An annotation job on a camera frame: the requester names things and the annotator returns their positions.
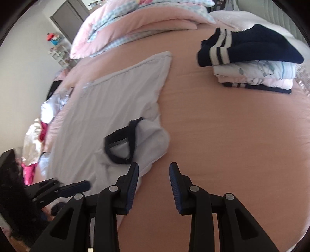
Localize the colourful toy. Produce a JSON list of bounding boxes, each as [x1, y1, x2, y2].
[[46, 32, 65, 46]]

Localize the pink checkered quilt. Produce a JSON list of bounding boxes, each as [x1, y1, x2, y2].
[[70, 0, 216, 59]]

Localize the navy trimmed folded garment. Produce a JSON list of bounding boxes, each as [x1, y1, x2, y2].
[[221, 82, 293, 95]]

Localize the magenta cloth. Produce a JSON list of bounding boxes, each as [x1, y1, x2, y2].
[[20, 121, 49, 186]]

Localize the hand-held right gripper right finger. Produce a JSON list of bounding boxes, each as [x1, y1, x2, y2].
[[169, 161, 279, 252]]

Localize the white toy shelf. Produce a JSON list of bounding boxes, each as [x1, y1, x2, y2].
[[49, 45, 71, 67]]

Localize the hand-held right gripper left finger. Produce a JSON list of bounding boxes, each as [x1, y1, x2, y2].
[[30, 162, 140, 252]]

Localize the grey wardrobe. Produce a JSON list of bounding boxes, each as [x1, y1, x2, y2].
[[50, 0, 94, 44]]

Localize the dark cloth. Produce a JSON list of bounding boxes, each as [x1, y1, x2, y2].
[[46, 80, 63, 100]]

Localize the white printed folded garment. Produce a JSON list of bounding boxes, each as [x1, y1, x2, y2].
[[213, 60, 297, 88]]

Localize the navy striped folded garment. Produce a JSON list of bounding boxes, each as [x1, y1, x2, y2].
[[197, 24, 305, 68]]

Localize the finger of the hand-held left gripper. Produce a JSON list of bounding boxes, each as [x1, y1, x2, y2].
[[26, 178, 64, 198], [32, 180, 91, 209]]

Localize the green padded headboard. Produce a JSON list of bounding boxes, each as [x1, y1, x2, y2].
[[237, 0, 308, 44]]

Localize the white shirt with navy trim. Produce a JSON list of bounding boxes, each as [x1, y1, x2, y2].
[[45, 51, 173, 195]]

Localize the white satin cloth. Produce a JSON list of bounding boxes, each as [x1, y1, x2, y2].
[[23, 117, 49, 166]]

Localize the light blue cloth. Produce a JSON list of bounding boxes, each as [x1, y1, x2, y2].
[[40, 87, 73, 124]]

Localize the pink bed sheet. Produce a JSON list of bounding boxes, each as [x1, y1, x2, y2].
[[34, 22, 310, 252]]

